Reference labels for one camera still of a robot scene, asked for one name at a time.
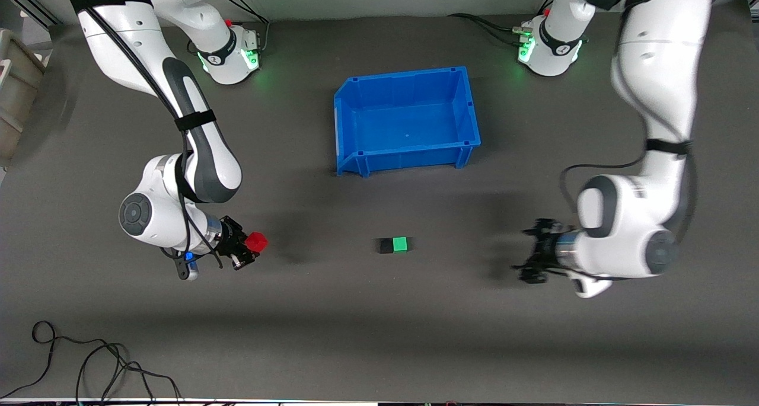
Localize beige plastic crate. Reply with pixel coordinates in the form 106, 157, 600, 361
0, 30, 47, 167

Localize black right base cable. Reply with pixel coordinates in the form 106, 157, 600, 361
216, 0, 270, 56

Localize dark grey table mat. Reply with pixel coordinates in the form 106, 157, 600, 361
0, 3, 759, 404

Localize thin black loose cable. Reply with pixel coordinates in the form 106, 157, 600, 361
76, 342, 181, 406
0, 320, 128, 399

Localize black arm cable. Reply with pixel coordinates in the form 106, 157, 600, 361
560, 139, 697, 282
12, 0, 226, 270

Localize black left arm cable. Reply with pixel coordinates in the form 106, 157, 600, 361
560, 139, 697, 282

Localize blue plastic storage bin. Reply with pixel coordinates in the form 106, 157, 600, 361
333, 66, 482, 178

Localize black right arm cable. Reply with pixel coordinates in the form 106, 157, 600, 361
12, 0, 226, 270

